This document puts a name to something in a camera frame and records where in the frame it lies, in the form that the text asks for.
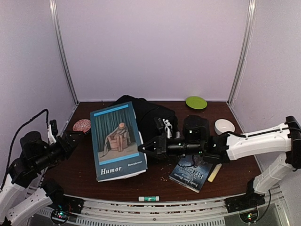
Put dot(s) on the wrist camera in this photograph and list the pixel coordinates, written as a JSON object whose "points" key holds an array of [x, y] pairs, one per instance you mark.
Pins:
{"points": [[52, 132], [164, 126]]}

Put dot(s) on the left aluminium frame post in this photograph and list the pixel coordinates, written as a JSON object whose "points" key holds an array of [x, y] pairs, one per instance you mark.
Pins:
{"points": [[62, 54]]}

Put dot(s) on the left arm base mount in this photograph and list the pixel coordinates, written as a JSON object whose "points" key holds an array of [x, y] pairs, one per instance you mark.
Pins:
{"points": [[69, 204]]}

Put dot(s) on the dark Wuthering Heights book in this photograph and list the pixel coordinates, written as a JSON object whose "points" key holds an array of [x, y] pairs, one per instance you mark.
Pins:
{"points": [[191, 172]]}

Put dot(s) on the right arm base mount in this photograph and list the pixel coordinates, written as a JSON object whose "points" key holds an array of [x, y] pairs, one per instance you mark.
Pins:
{"points": [[243, 202]]}

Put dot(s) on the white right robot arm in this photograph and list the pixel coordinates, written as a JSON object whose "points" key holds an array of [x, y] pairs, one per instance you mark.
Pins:
{"points": [[284, 138]]}

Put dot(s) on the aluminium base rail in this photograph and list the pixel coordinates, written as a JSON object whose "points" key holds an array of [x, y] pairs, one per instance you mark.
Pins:
{"points": [[205, 212]]}

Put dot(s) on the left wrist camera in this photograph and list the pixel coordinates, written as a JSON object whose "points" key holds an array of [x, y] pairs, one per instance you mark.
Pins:
{"points": [[52, 132]]}

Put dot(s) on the green white glue stick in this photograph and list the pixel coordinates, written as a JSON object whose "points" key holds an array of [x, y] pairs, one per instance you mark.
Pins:
{"points": [[148, 198]]}

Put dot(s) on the green plate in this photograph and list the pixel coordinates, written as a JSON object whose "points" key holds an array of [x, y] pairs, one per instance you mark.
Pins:
{"points": [[196, 102]]}

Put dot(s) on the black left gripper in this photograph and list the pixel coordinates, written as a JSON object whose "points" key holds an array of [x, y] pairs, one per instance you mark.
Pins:
{"points": [[67, 150]]}

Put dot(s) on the right aluminium frame post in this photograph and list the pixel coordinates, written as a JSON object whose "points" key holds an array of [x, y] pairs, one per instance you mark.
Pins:
{"points": [[243, 53]]}

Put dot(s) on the blue Humor book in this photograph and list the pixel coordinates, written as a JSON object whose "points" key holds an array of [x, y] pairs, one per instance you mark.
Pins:
{"points": [[115, 139]]}

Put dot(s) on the black student backpack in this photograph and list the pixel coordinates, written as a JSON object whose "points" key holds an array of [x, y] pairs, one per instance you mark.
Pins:
{"points": [[145, 112]]}

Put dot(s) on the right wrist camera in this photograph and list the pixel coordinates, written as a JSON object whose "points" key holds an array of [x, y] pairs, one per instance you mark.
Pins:
{"points": [[164, 126]]}

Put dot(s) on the aluminium frame post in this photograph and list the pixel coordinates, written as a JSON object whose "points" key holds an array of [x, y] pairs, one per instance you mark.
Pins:
{"points": [[62, 54], [243, 53]]}

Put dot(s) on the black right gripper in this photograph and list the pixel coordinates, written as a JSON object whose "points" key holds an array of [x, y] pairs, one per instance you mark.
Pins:
{"points": [[161, 146]]}

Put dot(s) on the yellow highlighter marker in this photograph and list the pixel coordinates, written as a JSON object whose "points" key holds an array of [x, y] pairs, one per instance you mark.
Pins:
{"points": [[214, 173]]}

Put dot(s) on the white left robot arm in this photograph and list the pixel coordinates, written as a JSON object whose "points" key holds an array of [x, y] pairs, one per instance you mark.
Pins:
{"points": [[18, 179]]}

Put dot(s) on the white bowl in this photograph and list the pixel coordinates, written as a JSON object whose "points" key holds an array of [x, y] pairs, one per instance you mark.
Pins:
{"points": [[223, 125]]}

